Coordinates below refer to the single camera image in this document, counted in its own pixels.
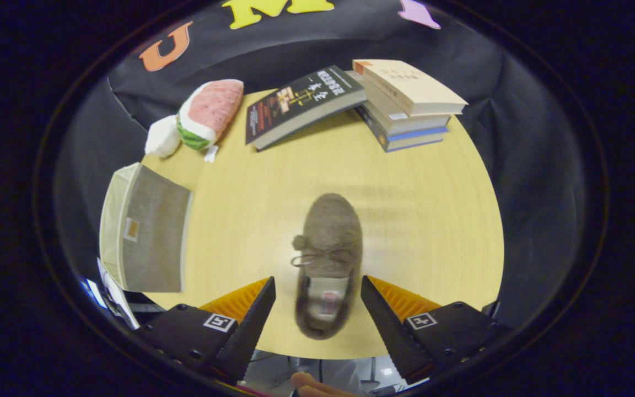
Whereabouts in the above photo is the brown fuzzy shoe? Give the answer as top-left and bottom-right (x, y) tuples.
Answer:
(291, 193), (364, 340)

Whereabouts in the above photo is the white plush toy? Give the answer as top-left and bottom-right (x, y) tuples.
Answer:
(144, 115), (182, 158)

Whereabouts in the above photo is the black backdrop cloth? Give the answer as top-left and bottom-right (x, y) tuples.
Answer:
(53, 0), (588, 331)

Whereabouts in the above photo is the black book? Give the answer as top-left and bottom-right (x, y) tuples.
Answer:
(245, 65), (368, 151)

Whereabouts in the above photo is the grey white book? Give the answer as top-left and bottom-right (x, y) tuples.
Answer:
(345, 71), (451, 136)

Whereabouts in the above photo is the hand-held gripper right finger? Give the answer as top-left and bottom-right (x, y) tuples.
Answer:
(360, 276), (511, 385)

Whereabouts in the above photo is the grey fabric storage box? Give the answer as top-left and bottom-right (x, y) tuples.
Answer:
(99, 163), (193, 293)

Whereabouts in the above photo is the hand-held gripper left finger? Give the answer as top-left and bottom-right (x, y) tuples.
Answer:
(136, 277), (277, 385)

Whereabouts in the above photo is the blue book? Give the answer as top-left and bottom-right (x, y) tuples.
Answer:
(355, 106), (449, 153)

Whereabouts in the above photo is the watermelon slice plush toy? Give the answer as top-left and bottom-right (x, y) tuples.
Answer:
(176, 79), (245, 163)

